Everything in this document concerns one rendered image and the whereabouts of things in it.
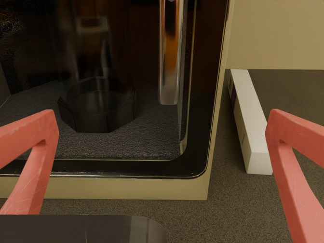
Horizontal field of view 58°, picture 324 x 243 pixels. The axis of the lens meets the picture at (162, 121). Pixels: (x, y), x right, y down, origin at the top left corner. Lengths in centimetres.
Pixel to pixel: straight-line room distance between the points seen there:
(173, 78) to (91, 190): 22
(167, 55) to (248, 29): 55
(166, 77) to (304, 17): 59
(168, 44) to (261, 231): 25
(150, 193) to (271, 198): 15
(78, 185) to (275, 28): 56
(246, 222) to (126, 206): 15
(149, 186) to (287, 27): 53
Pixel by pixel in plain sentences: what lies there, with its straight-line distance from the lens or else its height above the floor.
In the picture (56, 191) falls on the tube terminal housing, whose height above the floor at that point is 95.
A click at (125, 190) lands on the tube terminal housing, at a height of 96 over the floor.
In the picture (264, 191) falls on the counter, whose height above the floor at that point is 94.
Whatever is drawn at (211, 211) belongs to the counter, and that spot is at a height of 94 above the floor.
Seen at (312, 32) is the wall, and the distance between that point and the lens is 79.
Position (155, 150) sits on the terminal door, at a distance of 31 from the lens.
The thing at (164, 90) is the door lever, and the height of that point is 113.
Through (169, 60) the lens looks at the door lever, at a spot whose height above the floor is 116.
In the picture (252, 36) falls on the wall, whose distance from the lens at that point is 74.
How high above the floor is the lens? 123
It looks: 35 degrees down
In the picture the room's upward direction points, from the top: straight up
